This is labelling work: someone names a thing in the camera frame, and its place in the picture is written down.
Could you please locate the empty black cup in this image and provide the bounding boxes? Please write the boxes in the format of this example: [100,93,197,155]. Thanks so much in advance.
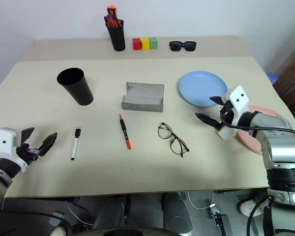
[56,67,94,107]

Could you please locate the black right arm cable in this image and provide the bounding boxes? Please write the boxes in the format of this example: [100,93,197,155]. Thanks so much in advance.
[220,115,295,138]

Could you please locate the white marker with black cap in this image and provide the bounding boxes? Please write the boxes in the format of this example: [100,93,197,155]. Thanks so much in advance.
[70,126,82,161]

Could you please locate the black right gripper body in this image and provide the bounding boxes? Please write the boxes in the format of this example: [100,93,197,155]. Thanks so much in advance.
[219,100,235,125]

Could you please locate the blue round container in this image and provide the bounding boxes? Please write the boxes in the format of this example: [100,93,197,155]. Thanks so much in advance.
[265,71,279,86]

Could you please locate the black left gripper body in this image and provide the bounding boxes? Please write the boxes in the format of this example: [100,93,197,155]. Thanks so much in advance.
[16,144,40,166]

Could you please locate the red marker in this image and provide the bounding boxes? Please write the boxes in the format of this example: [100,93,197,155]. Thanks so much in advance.
[118,114,132,150]

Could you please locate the grey glasses case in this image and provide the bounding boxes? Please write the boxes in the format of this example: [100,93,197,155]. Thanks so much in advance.
[121,81,165,114]

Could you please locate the blue plate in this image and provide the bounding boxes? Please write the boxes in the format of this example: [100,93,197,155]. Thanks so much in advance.
[178,70,229,108]

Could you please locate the metal caster bracket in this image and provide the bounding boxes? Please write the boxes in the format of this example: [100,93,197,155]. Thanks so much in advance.
[208,203,234,236]

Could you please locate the yellow wooden block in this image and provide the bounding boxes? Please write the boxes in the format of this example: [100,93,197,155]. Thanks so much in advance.
[140,37,151,51]

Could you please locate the grey rounded robot leg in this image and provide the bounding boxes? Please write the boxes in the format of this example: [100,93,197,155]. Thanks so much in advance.
[161,192,194,233]
[92,195,128,231]

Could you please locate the green wooden block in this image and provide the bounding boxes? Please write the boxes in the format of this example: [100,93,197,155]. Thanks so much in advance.
[148,36,158,50]

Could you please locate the white shoe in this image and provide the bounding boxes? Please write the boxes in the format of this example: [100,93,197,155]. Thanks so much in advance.
[237,194,270,217]

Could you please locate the black cable at robot side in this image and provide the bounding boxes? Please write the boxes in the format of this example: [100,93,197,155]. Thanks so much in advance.
[245,194,272,236]

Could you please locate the black sunglasses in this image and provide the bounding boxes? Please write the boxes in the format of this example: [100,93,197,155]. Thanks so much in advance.
[169,40,197,52]

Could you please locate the white floor cable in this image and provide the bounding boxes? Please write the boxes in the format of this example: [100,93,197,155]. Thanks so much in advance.
[186,190,215,210]

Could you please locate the brown wooden cabinet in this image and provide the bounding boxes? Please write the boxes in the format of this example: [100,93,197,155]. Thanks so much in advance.
[272,41,295,113]

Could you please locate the thin-framed clear eyeglasses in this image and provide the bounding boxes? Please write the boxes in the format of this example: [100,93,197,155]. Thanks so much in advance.
[157,122,190,158]

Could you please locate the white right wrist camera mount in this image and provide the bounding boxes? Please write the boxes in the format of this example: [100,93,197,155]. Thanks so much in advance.
[217,85,250,141]

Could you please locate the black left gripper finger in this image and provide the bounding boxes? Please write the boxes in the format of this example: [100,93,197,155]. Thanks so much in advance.
[21,127,35,145]
[37,132,58,157]

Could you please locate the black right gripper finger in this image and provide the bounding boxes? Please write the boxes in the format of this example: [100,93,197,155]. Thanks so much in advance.
[194,112,223,129]
[209,95,225,105]

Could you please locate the black cup holding screwdrivers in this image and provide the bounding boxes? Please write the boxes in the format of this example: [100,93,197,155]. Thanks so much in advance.
[106,22,126,52]

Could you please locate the pink plate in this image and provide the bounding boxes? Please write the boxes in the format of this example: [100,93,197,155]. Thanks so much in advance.
[236,105,295,155]

